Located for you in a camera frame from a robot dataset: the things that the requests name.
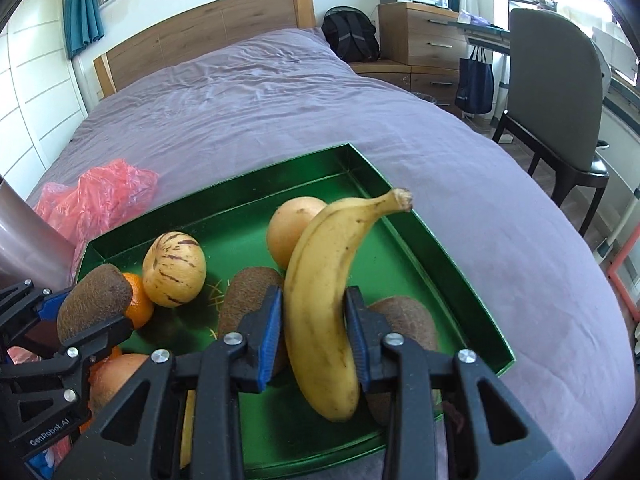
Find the yellow red apple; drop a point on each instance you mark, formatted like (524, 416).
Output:
(292, 232)

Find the striped yellow pepino melon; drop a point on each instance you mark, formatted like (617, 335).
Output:
(172, 270)

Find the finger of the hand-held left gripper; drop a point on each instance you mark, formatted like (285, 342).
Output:
(50, 305)
(95, 340)

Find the black backpack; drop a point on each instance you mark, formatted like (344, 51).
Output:
(350, 35)

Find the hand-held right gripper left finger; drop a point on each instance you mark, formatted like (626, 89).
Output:
(267, 340)

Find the white wardrobe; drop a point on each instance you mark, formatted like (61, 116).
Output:
(35, 85)

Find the dark blue tote bag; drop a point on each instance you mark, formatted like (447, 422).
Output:
(474, 85)

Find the brown kiwi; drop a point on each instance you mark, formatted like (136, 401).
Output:
(245, 300)
(407, 327)
(92, 297)

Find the low wooden nightstand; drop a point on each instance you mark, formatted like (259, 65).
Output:
(430, 80)

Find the pink plastic bag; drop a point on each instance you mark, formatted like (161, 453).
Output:
(100, 195)

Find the black and steel kettle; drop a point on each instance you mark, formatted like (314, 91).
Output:
(30, 240)

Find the mesh waste bin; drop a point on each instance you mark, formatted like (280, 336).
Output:
(425, 97)

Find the orange tangerine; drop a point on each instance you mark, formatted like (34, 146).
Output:
(139, 305)

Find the wooden dresser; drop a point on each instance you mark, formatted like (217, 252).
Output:
(415, 35)

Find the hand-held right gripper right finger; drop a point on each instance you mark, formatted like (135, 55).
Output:
(361, 345)

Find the large orange grapefruit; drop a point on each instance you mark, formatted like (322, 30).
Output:
(120, 380)

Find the green metal tray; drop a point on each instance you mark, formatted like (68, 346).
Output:
(240, 220)

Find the grey chair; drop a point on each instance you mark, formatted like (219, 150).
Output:
(550, 90)

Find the glass top desk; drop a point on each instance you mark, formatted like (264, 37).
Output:
(482, 35)

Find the red metal frame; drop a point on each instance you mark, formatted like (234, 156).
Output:
(620, 280)

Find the yellow banana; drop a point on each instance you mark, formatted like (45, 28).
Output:
(187, 425)
(320, 310)

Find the blue white patterned cloth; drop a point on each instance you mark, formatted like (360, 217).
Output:
(46, 461)

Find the wooden headboard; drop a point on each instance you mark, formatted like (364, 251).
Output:
(200, 30)

